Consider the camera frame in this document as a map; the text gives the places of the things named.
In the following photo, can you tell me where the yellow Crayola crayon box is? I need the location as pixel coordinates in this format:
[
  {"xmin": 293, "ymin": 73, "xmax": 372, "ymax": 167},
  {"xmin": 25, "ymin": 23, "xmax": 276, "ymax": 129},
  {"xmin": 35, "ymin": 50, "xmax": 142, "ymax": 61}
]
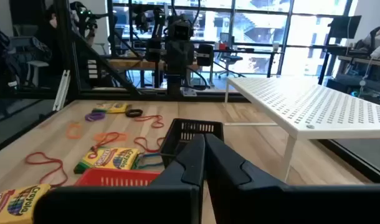
[
  {"xmin": 0, "ymin": 183, "xmax": 52, "ymax": 224},
  {"xmin": 92, "ymin": 102, "xmax": 130, "ymax": 114},
  {"xmin": 73, "ymin": 146, "xmax": 142, "ymax": 175}
]

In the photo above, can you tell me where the purple coil hair tie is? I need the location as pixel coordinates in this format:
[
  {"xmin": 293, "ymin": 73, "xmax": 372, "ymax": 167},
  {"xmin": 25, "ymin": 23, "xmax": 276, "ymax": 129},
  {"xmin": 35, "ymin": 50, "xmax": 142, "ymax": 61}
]
[{"xmin": 84, "ymin": 111, "xmax": 107, "ymax": 123}]

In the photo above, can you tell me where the black computer monitor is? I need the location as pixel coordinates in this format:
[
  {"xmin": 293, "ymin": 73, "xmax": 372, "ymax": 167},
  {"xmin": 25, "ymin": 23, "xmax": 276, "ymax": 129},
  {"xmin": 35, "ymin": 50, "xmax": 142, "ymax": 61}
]
[{"xmin": 328, "ymin": 14, "xmax": 363, "ymax": 40}]

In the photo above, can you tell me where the white perforated metal shelf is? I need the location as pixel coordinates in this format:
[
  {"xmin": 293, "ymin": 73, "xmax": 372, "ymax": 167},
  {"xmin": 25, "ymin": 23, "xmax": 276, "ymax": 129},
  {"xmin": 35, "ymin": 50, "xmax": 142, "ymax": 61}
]
[{"xmin": 224, "ymin": 75, "xmax": 380, "ymax": 184}]

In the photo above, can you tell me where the wooden background table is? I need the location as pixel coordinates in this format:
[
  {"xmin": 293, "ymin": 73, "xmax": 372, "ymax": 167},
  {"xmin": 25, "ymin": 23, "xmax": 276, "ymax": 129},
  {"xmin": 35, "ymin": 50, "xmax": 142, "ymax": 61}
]
[{"xmin": 108, "ymin": 58, "xmax": 206, "ymax": 72}]

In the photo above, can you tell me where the blue rubber band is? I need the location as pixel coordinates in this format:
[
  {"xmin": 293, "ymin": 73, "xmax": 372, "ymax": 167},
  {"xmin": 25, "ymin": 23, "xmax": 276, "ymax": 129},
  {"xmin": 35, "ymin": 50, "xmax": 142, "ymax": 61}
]
[{"xmin": 134, "ymin": 152, "xmax": 165, "ymax": 170}]

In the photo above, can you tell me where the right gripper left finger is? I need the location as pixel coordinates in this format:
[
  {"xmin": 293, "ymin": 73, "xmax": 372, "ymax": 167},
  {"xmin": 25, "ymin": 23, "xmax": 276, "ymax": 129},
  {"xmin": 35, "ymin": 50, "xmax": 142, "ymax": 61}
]
[{"xmin": 33, "ymin": 133, "xmax": 206, "ymax": 224}]

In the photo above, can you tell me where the black coil hair tie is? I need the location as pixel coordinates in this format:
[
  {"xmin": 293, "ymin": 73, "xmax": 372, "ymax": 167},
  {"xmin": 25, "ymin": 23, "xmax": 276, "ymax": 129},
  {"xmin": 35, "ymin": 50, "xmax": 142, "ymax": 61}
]
[{"xmin": 125, "ymin": 108, "xmax": 144, "ymax": 118}]

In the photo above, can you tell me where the black office chair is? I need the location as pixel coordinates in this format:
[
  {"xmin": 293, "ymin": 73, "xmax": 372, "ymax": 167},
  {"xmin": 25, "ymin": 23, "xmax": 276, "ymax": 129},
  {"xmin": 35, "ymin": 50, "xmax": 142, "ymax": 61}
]
[{"xmin": 215, "ymin": 51, "xmax": 244, "ymax": 79}]

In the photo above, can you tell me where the orange rubber band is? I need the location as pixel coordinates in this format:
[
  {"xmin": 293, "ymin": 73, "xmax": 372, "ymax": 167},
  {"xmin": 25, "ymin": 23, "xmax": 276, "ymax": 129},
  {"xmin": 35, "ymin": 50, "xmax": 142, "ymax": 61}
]
[
  {"xmin": 93, "ymin": 132, "xmax": 128, "ymax": 144},
  {"xmin": 65, "ymin": 121, "xmax": 83, "ymax": 140}
]

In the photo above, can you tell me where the black aluminium frame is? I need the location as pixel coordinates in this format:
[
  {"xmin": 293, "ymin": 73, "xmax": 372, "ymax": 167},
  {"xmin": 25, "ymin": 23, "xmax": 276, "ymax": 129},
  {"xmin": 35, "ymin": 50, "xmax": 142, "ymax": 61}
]
[{"xmin": 0, "ymin": 0, "xmax": 250, "ymax": 150}]

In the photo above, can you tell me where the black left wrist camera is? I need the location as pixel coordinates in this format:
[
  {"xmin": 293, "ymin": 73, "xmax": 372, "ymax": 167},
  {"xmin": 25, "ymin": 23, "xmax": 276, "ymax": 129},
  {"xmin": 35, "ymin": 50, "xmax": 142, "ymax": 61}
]
[{"xmin": 169, "ymin": 19, "xmax": 194, "ymax": 41}]

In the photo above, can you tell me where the black plastic basket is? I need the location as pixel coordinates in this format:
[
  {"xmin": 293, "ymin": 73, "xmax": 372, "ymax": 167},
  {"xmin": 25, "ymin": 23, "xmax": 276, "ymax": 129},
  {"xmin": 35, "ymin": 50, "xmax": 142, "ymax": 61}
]
[{"xmin": 158, "ymin": 118, "xmax": 225, "ymax": 169}]

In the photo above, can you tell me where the red plastic basket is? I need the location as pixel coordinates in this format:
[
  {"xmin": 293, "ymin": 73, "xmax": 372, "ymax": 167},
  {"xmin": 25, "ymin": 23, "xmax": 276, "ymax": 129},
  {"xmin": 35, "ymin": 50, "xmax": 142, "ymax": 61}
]
[{"xmin": 74, "ymin": 167, "xmax": 162, "ymax": 187}]

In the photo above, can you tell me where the silver aluminium bracket bar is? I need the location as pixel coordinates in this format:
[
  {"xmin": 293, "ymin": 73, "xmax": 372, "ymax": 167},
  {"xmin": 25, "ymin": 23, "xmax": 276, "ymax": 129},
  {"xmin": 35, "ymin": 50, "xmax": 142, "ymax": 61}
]
[{"xmin": 52, "ymin": 69, "xmax": 71, "ymax": 112}]

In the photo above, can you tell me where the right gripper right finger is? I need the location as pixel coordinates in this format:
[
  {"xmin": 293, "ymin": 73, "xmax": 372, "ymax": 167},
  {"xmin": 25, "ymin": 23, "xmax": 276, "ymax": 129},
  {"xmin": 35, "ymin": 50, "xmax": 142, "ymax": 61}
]
[{"xmin": 204, "ymin": 133, "xmax": 380, "ymax": 224}]

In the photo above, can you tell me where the person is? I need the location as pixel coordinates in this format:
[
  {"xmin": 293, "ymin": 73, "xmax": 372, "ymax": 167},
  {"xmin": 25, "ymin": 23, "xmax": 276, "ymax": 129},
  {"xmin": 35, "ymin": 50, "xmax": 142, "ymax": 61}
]
[{"xmin": 45, "ymin": 3, "xmax": 97, "ymax": 47}]

